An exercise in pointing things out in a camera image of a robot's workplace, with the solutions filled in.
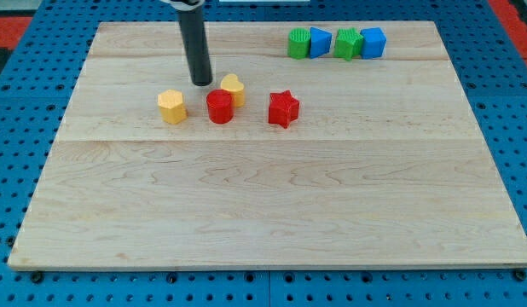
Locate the red cylinder block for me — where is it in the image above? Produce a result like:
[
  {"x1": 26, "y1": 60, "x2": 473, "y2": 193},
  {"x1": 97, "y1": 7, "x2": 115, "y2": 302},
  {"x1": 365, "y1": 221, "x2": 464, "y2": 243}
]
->
[{"x1": 206, "y1": 90, "x2": 234, "y2": 124}]

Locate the red star block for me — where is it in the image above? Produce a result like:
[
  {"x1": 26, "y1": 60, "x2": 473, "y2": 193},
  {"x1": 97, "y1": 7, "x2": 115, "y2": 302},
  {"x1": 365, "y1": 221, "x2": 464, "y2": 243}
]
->
[{"x1": 268, "y1": 90, "x2": 300, "y2": 129}]

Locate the wooden board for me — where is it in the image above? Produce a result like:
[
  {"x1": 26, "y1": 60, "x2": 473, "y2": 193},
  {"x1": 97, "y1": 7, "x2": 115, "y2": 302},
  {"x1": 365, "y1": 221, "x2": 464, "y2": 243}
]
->
[{"x1": 8, "y1": 21, "x2": 527, "y2": 271}]

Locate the yellow heart block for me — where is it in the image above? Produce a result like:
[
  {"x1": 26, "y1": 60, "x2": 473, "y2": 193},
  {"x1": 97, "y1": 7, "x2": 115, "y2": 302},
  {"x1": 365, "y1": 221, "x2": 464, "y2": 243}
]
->
[{"x1": 220, "y1": 73, "x2": 246, "y2": 107}]

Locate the yellow hexagon block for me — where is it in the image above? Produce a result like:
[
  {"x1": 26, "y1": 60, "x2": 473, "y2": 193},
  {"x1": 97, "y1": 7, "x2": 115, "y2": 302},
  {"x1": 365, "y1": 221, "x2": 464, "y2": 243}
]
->
[{"x1": 158, "y1": 90, "x2": 188, "y2": 125}]

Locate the green cylinder block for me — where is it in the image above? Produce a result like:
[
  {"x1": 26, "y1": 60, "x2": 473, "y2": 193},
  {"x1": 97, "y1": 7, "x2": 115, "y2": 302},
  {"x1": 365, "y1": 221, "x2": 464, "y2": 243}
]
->
[{"x1": 287, "y1": 27, "x2": 311, "y2": 60}]

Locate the blue triangle block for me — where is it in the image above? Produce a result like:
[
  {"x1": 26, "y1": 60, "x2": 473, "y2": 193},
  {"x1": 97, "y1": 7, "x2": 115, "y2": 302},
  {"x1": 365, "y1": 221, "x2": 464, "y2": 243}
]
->
[{"x1": 310, "y1": 27, "x2": 333, "y2": 59}]

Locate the green star block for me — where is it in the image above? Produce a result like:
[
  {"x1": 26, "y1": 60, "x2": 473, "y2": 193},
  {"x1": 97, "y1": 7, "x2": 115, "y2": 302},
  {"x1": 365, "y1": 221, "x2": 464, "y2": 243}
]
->
[{"x1": 333, "y1": 27, "x2": 364, "y2": 61}]

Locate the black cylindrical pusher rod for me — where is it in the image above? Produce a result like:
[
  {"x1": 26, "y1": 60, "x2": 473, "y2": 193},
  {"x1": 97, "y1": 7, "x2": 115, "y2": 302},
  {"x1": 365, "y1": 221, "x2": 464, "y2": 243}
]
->
[{"x1": 177, "y1": 1, "x2": 212, "y2": 86}]

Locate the blue cube block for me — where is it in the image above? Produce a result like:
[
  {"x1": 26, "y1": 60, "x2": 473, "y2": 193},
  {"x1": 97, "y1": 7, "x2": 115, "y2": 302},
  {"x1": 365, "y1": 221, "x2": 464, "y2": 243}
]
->
[{"x1": 361, "y1": 27, "x2": 386, "y2": 59}]

